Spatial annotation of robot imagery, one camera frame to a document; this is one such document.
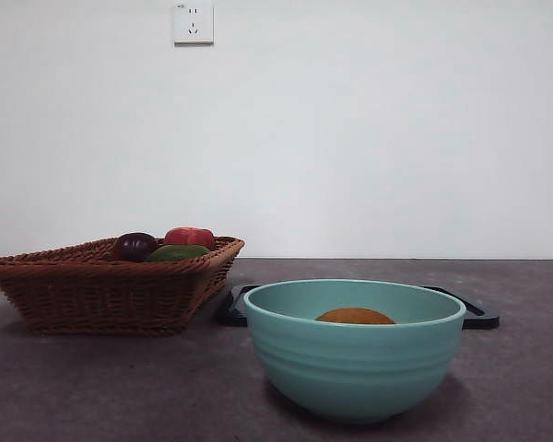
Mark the yellow oval fruit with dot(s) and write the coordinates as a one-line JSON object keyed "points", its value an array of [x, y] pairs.
{"points": [[355, 317]]}

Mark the teal ribbed bowl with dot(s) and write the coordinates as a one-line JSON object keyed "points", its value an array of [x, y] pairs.
{"points": [[355, 368]]}

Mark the red round fruit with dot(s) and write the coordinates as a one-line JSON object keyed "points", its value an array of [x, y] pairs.
{"points": [[189, 237]]}

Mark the green oval fruit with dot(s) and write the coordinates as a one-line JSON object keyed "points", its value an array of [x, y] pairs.
{"points": [[177, 253]]}

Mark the dark purple round fruit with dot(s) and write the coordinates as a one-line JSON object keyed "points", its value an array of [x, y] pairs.
{"points": [[133, 245]]}

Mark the brown wicker basket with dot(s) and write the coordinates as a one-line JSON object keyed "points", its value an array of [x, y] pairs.
{"points": [[106, 294]]}

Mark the dark rectangular tray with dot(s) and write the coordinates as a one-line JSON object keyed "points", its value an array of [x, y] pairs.
{"points": [[481, 320]]}

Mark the white wall socket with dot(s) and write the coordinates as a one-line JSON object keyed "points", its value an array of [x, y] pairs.
{"points": [[193, 23]]}

